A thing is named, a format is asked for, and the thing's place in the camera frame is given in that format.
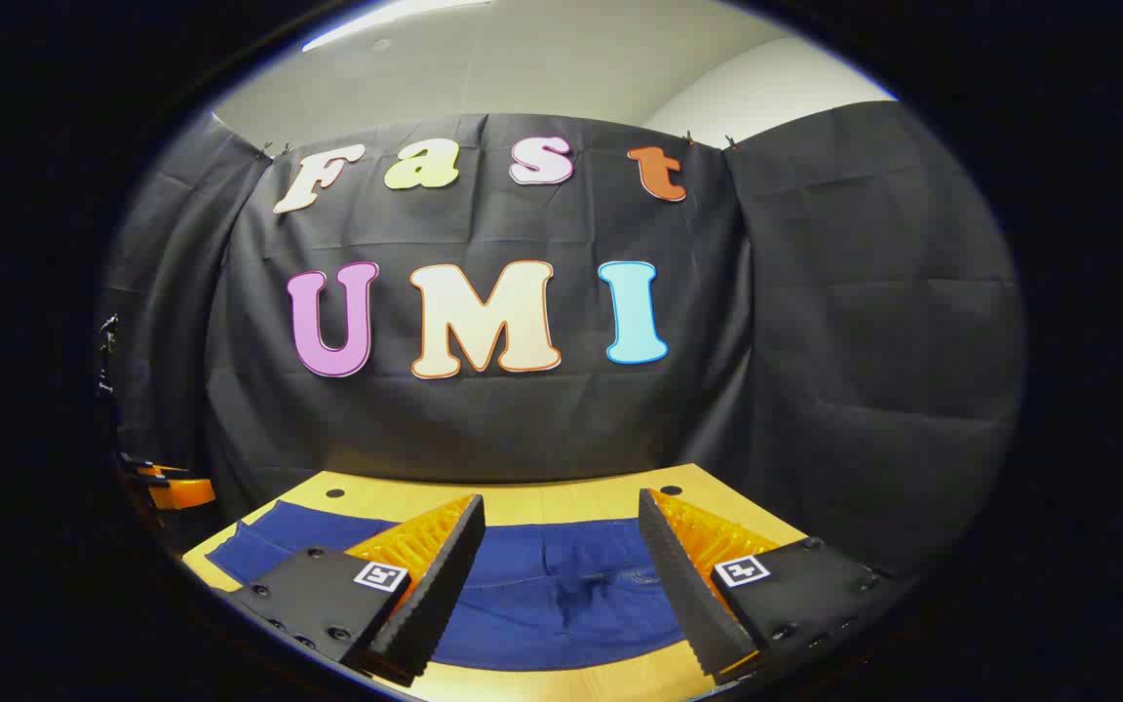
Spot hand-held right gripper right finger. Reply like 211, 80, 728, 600
638, 487, 904, 683

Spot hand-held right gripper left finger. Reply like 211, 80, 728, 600
215, 492, 486, 688

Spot blue denim jeans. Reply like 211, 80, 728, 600
206, 500, 689, 674

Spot black backdrop cloth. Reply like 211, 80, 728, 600
98, 100, 1026, 576

